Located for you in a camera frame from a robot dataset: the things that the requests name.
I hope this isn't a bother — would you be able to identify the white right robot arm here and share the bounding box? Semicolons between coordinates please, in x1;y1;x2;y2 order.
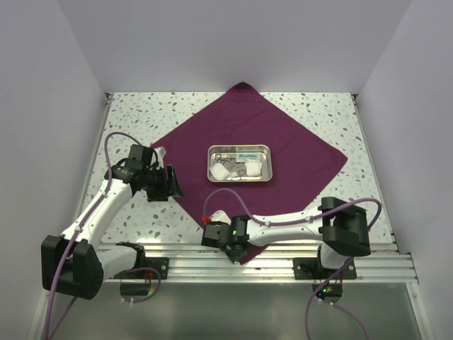
201;197;371;278

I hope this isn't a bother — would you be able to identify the stainless steel tray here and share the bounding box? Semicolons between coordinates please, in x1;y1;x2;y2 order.
207;144;273;183

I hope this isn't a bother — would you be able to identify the purple cloth mat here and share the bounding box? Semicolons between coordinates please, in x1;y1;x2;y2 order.
150;81;348;266

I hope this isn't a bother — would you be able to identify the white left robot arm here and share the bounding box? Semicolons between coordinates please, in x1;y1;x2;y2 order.
41;164;183;300

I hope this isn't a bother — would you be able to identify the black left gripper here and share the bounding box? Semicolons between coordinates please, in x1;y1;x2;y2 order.
142;164;183;202

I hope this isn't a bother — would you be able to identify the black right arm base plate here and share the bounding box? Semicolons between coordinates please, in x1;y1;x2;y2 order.
292;257;357;281

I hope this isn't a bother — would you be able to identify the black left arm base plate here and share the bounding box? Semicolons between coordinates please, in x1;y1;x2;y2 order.
113;257;169;280

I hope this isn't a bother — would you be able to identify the white gauze pad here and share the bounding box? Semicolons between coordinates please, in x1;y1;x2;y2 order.
245;161;262;177
210;163;230;181

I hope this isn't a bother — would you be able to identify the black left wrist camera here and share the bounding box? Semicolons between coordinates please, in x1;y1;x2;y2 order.
125;144;158;171

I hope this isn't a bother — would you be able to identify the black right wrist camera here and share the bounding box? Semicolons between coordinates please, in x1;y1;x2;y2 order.
201;210;231;248

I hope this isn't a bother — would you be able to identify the green white dressing packet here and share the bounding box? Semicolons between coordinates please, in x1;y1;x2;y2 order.
236;152;261;162

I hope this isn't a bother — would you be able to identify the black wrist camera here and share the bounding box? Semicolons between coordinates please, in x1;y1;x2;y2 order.
201;210;231;248
125;144;158;171

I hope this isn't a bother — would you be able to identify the aluminium table edge rail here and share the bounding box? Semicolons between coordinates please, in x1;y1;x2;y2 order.
44;244;420;284

